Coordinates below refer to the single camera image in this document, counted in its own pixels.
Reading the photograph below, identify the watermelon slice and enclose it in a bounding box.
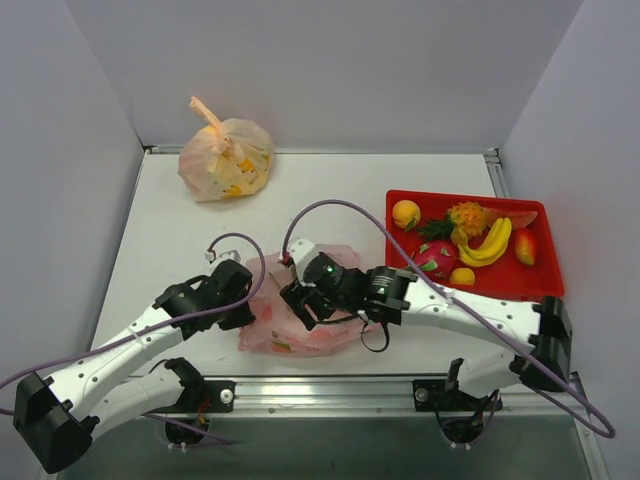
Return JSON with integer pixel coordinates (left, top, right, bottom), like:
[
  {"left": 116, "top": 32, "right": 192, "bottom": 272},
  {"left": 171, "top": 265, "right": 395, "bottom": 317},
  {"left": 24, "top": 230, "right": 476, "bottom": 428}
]
[{"left": 484, "top": 207, "right": 538, "bottom": 229}]

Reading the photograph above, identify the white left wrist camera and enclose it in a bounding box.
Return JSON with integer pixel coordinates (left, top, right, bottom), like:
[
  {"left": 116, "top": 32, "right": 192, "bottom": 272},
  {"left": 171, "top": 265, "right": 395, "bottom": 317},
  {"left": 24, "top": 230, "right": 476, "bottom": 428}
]
[{"left": 205, "top": 249, "right": 240, "bottom": 264}]

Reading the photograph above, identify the aluminium front rail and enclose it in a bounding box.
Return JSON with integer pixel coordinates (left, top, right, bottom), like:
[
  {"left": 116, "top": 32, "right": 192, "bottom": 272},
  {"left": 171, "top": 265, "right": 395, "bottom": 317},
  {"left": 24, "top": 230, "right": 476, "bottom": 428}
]
[{"left": 59, "top": 377, "right": 591, "bottom": 419}]

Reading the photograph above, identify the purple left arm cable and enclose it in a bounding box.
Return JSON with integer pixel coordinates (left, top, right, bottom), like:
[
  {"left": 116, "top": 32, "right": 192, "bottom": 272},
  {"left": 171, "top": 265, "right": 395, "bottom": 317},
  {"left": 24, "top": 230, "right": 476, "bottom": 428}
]
[{"left": 0, "top": 231, "right": 268, "bottom": 416}]

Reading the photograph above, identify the pink plastic bag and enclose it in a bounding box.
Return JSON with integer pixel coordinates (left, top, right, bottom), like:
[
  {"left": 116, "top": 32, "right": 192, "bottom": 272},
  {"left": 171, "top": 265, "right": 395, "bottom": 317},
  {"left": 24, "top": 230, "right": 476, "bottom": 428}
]
[{"left": 238, "top": 253, "right": 362, "bottom": 357}]

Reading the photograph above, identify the red toy dragon fruit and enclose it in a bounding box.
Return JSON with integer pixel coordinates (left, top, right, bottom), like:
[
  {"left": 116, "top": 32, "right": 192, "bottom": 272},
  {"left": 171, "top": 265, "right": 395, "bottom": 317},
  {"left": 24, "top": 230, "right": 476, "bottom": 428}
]
[{"left": 411, "top": 240, "right": 458, "bottom": 282}]

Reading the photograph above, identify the orange toy pineapple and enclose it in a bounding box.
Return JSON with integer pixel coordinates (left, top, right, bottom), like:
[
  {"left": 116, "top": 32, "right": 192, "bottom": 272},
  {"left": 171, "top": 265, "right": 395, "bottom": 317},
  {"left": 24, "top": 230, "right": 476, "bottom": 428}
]
[{"left": 417, "top": 201, "right": 488, "bottom": 240}]

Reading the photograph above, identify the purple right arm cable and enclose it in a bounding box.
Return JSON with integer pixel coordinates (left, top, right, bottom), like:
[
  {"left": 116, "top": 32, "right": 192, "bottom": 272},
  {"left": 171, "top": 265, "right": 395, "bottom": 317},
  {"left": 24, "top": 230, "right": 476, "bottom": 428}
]
[{"left": 279, "top": 199, "right": 615, "bottom": 439}]

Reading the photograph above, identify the red yellow mango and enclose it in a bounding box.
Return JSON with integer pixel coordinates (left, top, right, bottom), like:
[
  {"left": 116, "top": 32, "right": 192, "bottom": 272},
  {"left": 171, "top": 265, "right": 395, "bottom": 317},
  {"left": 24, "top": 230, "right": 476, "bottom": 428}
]
[{"left": 514, "top": 228, "right": 538, "bottom": 266}]

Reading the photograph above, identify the small yellow lemon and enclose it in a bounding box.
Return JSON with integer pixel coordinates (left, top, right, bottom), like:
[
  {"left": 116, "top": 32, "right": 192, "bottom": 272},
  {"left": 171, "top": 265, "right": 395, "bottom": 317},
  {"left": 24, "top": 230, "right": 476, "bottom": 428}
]
[{"left": 449, "top": 267, "right": 476, "bottom": 286}]

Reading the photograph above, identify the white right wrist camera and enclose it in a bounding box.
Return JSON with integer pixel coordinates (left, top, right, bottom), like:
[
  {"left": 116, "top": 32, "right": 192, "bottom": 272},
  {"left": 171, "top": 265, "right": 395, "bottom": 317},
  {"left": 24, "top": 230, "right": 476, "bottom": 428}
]
[{"left": 279, "top": 238, "right": 318, "bottom": 277}]

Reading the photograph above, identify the red plastic tray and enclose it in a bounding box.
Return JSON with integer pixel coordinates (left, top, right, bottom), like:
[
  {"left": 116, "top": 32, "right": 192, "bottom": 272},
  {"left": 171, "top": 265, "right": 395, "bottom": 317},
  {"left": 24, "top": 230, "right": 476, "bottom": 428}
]
[{"left": 386, "top": 190, "right": 565, "bottom": 300}]

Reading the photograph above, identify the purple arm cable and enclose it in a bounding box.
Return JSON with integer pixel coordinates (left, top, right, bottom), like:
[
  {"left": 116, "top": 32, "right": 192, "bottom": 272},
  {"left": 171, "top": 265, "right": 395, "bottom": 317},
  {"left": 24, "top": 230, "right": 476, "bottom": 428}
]
[
  {"left": 0, "top": 231, "right": 268, "bottom": 416},
  {"left": 279, "top": 199, "right": 615, "bottom": 439}
]

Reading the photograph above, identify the yellow fruit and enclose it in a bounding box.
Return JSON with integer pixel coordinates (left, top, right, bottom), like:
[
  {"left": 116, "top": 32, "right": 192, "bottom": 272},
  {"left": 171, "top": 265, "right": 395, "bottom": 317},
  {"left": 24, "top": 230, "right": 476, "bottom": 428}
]
[{"left": 452, "top": 218, "right": 513, "bottom": 268}]

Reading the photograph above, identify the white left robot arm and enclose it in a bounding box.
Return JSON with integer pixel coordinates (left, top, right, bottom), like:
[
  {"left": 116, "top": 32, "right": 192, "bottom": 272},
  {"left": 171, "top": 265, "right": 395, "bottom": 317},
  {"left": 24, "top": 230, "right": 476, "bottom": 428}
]
[{"left": 13, "top": 258, "right": 253, "bottom": 474}]

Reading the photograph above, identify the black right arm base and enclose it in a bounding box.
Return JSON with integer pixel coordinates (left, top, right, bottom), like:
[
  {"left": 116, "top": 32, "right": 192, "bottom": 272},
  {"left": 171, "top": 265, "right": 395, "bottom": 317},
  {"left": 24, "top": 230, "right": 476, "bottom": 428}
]
[{"left": 412, "top": 358, "right": 503, "bottom": 450}]

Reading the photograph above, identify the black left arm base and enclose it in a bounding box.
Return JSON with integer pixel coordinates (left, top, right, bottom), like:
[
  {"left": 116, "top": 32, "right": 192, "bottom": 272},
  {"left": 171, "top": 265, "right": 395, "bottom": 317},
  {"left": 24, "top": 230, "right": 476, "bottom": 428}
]
[{"left": 149, "top": 357, "right": 236, "bottom": 451}]

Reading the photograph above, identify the orange fruit with leaf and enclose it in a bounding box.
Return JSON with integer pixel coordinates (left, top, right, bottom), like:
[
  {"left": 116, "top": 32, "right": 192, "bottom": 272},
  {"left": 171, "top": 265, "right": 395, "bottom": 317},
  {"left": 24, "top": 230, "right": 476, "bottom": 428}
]
[{"left": 392, "top": 200, "right": 422, "bottom": 232}]

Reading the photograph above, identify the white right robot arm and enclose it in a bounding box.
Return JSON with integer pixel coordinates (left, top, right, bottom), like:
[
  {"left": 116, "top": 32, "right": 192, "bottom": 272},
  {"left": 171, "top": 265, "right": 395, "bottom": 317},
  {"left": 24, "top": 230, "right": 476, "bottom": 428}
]
[{"left": 280, "top": 252, "right": 572, "bottom": 409}]

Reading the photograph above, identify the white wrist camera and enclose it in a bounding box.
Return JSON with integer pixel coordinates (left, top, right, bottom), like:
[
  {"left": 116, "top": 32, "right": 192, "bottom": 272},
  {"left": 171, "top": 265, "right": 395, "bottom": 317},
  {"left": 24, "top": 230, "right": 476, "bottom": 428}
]
[
  {"left": 279, "top": 238, "right": 318, "bottom": 277},
  {"left": 205, "top": 249, "right": 240, "bottom": 264}
]

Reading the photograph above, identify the orange plastic bag with fruit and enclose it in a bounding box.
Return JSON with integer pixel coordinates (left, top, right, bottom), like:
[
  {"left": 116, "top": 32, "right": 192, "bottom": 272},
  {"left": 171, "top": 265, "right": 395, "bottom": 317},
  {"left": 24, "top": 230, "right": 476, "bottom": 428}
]
[{"left": 178, "top": 97, "right": 275, "bottom": 202}]

